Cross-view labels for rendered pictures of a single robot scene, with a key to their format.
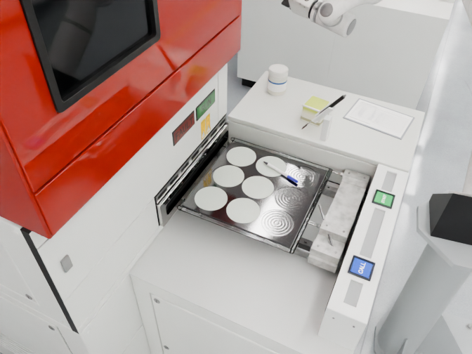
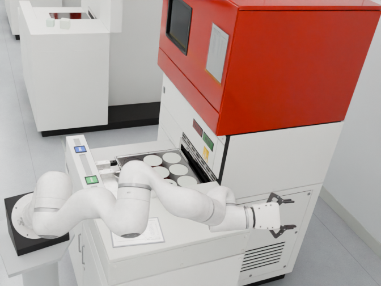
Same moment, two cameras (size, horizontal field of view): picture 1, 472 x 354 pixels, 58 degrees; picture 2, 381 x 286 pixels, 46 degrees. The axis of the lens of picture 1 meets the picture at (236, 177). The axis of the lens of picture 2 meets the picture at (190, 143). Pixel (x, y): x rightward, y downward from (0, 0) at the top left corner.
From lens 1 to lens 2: 2.67 m
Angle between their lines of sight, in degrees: 90
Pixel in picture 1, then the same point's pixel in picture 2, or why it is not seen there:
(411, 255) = not seen: outside the picture
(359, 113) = (151, 227)
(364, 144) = not seen: hidden behind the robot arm
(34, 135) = (162, 32)
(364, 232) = (89, 162)
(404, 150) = not seen: hidden behind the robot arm
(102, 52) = (176, 36)
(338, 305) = (79, 137)
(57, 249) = (165, 81)
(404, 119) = (118, 240)
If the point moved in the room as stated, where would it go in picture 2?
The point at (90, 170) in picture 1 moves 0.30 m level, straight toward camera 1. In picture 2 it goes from (165, 62) to (115, 50)
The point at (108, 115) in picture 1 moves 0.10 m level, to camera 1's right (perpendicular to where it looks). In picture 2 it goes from (171, 55) to (158, 59)
